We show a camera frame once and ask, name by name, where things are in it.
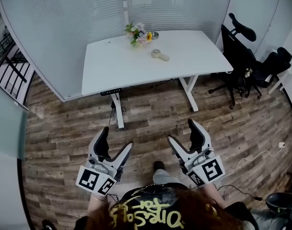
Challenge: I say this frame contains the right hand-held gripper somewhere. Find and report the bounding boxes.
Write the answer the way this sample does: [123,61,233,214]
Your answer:
[166,118,226,186]

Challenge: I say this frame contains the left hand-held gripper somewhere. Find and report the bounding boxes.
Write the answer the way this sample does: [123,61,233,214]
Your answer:
[75,126,134,198]

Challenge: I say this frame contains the beige handheld fan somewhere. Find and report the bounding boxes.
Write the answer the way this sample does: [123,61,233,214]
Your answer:
[151,48,170,62]

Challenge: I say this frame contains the person's right forearm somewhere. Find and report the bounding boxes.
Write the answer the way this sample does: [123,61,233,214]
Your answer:
[203,183,223,208]

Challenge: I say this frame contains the person's left forearm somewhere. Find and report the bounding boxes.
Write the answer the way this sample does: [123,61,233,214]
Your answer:
[88,195,108,220]

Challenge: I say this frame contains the black desk control panel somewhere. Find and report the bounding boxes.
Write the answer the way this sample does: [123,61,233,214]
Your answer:
[100,88,122,96]

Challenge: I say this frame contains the white standing desk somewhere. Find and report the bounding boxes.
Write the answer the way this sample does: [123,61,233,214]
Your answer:
[81,30,234,129]

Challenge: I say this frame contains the grey trousers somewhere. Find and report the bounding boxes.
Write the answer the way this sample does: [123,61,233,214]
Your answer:
[152,168,185,186]

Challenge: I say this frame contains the black printed t-shirt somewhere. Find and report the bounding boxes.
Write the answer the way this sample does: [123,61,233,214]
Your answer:
[75,183,257,230]

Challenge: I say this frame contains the black pole with round base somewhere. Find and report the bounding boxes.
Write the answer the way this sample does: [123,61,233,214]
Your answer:
[41,219,54,230]

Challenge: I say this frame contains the black office chair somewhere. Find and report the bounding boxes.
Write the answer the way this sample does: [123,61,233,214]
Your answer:
[208,12,257,109]
[244,46,292,100]

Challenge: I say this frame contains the artificial flower bouquet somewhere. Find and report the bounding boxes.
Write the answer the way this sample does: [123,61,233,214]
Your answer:
[123,22,153,47]

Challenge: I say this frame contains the white side table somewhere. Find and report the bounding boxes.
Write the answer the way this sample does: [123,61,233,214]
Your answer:
[268,68,292,95]

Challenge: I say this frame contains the black metal railing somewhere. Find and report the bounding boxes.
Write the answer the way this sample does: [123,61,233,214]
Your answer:
[0,34,33,105]

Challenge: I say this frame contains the black floor cable with adapter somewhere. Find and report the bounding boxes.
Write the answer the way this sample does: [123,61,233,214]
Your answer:
[217,184,266,201]

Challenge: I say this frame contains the white charger with cable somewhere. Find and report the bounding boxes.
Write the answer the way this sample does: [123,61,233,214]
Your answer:
[221,142,287,181]

